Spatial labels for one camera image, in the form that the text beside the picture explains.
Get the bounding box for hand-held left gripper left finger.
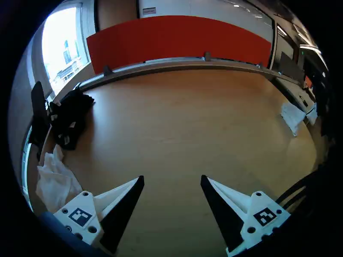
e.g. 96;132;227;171
53;175;145;254

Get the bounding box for stack of black towels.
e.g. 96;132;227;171
48;86;95;151

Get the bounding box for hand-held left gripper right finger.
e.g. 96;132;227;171
200;175;292;257

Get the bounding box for black office chair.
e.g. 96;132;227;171
27;81;53;161

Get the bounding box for white towel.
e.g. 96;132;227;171
280;102;319;137

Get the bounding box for black cable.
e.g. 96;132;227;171
276;171;318;211

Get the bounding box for heap of white towels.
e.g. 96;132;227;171
36;146;83;214

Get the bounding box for red desk screen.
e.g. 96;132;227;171
86;15;272;91

